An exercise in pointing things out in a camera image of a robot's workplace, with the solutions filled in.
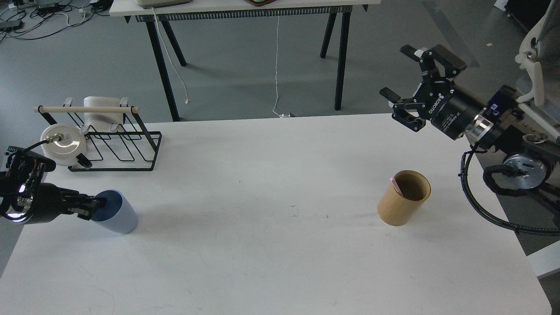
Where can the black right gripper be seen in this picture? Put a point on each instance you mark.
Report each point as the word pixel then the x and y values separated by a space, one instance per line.
pixel 449 107

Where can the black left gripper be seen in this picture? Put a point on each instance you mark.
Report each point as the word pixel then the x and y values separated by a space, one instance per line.
pixel 47 203

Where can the light blue plastic cup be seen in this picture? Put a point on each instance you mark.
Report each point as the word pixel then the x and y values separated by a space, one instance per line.
pixel 115 213

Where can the pink chopstick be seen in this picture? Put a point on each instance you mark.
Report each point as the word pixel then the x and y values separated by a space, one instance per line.
pixel 396 186

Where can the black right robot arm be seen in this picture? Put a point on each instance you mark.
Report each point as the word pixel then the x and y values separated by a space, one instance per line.
pixel 529 158

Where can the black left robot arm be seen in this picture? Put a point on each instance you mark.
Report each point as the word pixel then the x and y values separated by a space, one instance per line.
pixel 24 172

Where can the white office chair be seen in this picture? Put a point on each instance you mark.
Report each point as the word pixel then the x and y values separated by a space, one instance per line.
pixel 539 56

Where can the bamboo cylindrical holder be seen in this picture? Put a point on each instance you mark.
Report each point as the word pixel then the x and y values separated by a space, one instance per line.
pixel 396 210

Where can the white background table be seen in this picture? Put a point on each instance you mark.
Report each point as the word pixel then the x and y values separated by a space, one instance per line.
pixel 156 13

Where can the black wire dish rack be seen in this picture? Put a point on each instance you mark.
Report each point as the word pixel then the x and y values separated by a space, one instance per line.
pixel 131 147

